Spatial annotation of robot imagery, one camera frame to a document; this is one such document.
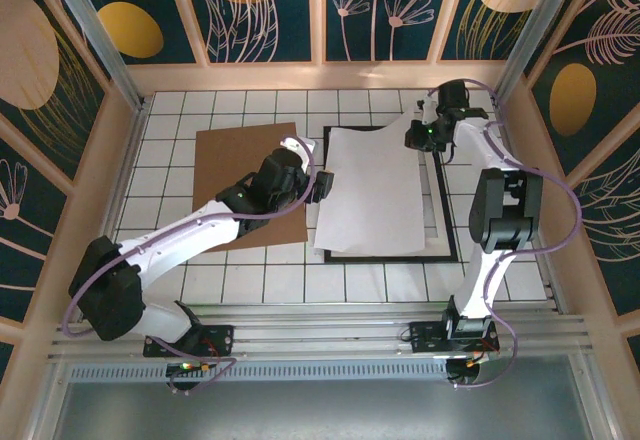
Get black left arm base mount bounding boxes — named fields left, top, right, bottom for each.
left=143, top=323, right=236, bottom=359

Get brown backing board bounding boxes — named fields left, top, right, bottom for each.
left=192, top=122, right=310, bottom=255

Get aluminium corner post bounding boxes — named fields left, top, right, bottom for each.
left=491, top=0, right=586, bottom=106
left=42, top=0, right=147, bottom=112

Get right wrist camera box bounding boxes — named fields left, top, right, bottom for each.
left=404, top=119, right=434, bottom=152

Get aluminium mounting rail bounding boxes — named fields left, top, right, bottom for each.
left=47, top=302, right=594, bottom=361

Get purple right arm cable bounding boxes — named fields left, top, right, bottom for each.
left=427, top=78, right=584, bottom=390

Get teal panel pink fern leaves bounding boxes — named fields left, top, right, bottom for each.
left=519, top=0, right=640, bottom=79

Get teal panel orange circle leaves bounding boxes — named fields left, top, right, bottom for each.
left=178, top=0, right=314, bottom=64

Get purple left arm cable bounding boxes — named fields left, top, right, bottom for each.
left=60, top=134, right=317, bottom=396

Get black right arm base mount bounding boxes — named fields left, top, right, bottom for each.
left=408, top=320, right=501, bottom=359

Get blue building photo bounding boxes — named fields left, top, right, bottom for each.
left=312, top=102, right=427, bottom=257

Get teal panel tall gold oval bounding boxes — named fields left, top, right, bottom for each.
left=529, top=12, right=640, bottom=177

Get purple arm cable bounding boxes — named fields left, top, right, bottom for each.
left=427, top=78, right=584, bottom=390
left=60, top=134, right=317, bottom=396

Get perforated metal cable tray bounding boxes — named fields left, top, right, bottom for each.
left=64, top=362, right=451, bottom=382

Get black picture frame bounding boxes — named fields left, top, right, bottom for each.
left=322, top=124, right=460, bottom=265

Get teal panel pink flowers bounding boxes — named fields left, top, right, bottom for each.
left=325, top=0, right=456, bottom=61

